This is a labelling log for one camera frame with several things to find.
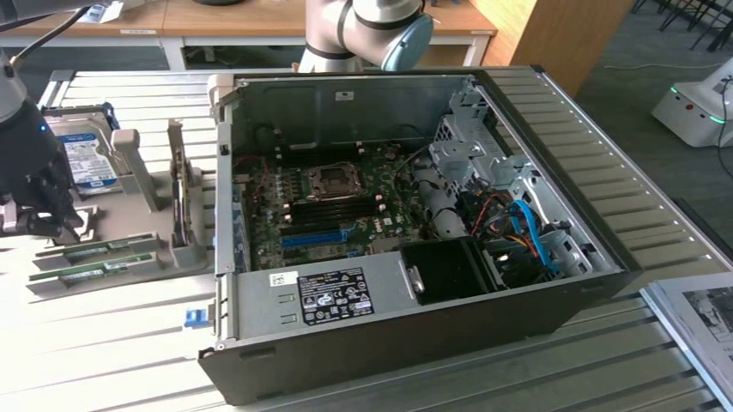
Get blue plastic clip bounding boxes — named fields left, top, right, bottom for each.
left=182, top=307, right=209, bottom=330

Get white floor cable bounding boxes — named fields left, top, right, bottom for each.
left=604, top=62, right=724, bottom=71

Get silver metal disk bay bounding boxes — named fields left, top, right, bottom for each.
left=428, top=81, right=609, bottom=276

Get wooden desk with white frame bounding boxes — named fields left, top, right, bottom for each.
left=0, top=0, right=500, bottom=72

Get grey parts rack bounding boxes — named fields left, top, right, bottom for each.
left=26, top=105, right=217, bottom=297

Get green motherboard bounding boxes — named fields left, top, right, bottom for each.
left=233, top=143, right=460, bottom=272

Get grey power supply with label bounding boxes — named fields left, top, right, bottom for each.
left=233, top=251, right=418, bottom=341

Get blue expansion slot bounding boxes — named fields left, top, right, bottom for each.
left=278, top=229, right=352, bottom=249

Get blue flat wire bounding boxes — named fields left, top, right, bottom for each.
left=512, top=198, right=561, bottom=276

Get hard disk with blue label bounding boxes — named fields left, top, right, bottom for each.
left=43, top=102, right=123, bottom=197

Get green RAM stick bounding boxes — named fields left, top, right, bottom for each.
left=62, top=239, right=137, bottom=263
left=29, top=253, right=157, bottom=282

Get wooden cabinet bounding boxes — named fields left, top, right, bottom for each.
left=475, top=0, right=635, bottom=99

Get black open PC case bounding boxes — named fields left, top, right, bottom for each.
left=198, top=64, right=639, bottom=407

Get white paper sheet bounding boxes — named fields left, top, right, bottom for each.
left=77, top=0, right=126, bottom=25

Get white mobile robot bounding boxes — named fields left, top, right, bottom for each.
left=651, top=55, right=733, bottom=148

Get metal CPU socket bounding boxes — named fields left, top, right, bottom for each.
left=302, top=164, right=368, bottom=203

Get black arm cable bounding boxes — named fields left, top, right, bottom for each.
left=10, top=3, right=93, bottom=66

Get black chair legs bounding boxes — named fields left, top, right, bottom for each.
left=629, top=0, right=733, bottom=53

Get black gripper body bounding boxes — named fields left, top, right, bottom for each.
left=0, top=100, right=75, bottom=208

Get black RAM slot bank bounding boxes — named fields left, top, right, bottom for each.
left=286, top=197, right=381, bottom=225
left=276, top=144, right=364, bottom=167

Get red thin wire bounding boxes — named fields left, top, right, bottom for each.
left=233, top=154, right=270, bottom=203

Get graphics card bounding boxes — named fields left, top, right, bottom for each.
left=170, top=144, right=198, bottom=250

